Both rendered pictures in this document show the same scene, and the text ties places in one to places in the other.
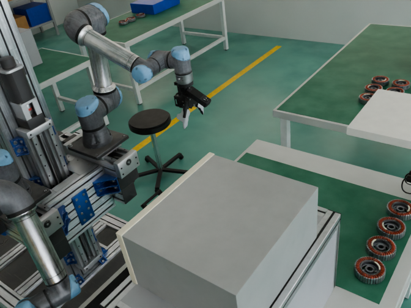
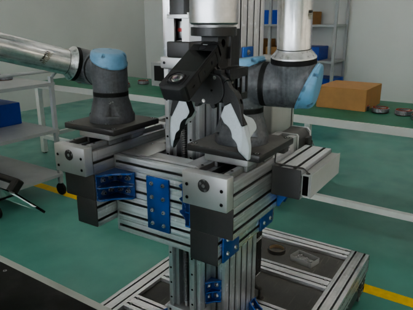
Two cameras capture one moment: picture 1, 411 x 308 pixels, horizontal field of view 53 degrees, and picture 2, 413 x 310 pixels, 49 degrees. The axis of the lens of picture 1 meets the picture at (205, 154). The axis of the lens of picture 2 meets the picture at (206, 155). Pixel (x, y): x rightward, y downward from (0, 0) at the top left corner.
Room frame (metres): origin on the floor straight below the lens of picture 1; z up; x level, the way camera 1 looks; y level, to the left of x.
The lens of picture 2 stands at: (1.60, -0.67, 1.37)
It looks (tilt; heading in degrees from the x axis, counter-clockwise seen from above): 17 degrees down; 83
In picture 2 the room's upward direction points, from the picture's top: straight up
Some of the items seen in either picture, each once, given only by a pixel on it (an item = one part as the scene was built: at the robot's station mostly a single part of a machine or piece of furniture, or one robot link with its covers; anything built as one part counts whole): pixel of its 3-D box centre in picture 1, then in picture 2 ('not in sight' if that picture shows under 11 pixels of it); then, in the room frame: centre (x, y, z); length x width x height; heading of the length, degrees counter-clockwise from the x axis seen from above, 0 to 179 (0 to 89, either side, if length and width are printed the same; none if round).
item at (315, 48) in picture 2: not in sight; (311, 52); (4.04, 5.97, 0.87); 0.42 x 0.36 x 0.19; 50
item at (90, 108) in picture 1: (90, 111); (245, 80); (1.86, 0.53, 1.20); 0.13 x 0.12 x 0.14; 148
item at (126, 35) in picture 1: (159, 43); not in sight; (5.31, 0.37, 0.37); 1.90 x 0.90 x 0.75; 138
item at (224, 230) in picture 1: (223, 234); not in sight; (0.88, -0.02, 1.22); 0.44 x 0.39 x 0.20; 138
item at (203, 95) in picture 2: (185, 93); (216, 66); (1.71, 0.05, 1.29); 0.09 x 0.08 x 0.12; 50
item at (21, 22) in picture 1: (11, 24); not in sight; (7.46, 2.96, 0.39); 0.40 x 0.36 x 0.21; 47
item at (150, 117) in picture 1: (157, 146); not in sight; (2.95, 0.38, 0.28); 0.54 x 0.49 x 0.56; 48
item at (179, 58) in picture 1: (180, 60); not in sight; (1.71, 0.04, 1.45); 0.09 x 0.08 x 0.11; 58
